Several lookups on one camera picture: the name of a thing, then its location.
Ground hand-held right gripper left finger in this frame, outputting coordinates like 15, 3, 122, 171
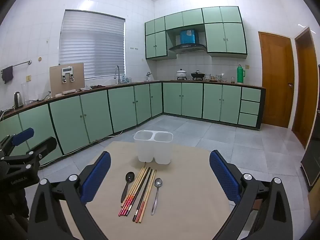
27, 151, 112, 240

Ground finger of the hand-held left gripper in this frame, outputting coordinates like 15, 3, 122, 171
15, 137, 57, 174
0, 127, 35, 158

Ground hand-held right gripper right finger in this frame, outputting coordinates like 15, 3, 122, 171
209, 150, 293, 240

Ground black spoon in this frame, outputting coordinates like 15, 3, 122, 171
121, 171, 136, 203

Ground red patterned bamboo chopstick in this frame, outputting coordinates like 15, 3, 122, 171
121, 167, 146, 216
124, 163, 148, 216
118, 168, 143, 216
127, 167, 150, 216

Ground black chopstick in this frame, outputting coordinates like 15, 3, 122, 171
133, 166, 151, 222
136, 169, 153, 222

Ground plain bamboo chopstick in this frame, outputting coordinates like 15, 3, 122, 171
138, 169, 155, 223
141, 170, 157, 223

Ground silver metal spoon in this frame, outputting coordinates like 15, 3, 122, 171
151, 177, 163, 216

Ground white two-compartment utensil holder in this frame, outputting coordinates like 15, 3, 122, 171
133, 130, 174, 165

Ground steel electric kettle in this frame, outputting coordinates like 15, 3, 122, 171
13, 91, 24, 109

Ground green kitchen base cabinets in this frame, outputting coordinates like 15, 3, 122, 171
0, 80, 266, 170

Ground clear plastic pitcher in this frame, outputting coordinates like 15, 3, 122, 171
21, 82, 30, 105

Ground brown wooden board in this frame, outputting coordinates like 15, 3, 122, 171
49, 63, 85, 96

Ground dark hanging towel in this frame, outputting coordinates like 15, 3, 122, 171
1, 66, 14, 84

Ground black glass cabinet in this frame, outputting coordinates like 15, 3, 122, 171
300, 105, 320, 193

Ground green thermos flask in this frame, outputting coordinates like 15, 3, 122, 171
236, 64, 246, 84

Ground brown wooden door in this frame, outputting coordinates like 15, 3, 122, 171
258, 31, 294, 128
291, 27, 319, 148

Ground white window blind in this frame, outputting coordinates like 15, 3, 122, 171
59, 9, 126, 79

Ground range hood with blue cover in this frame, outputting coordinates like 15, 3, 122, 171
168, 29, 207, 54

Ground metal towel rail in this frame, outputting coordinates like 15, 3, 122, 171
0, 60, 32, 73

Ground white bracket with black clips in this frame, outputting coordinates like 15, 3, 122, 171
61, 66, 75, 83

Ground green wall cabinets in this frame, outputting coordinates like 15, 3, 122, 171
145, 6, 248, 61

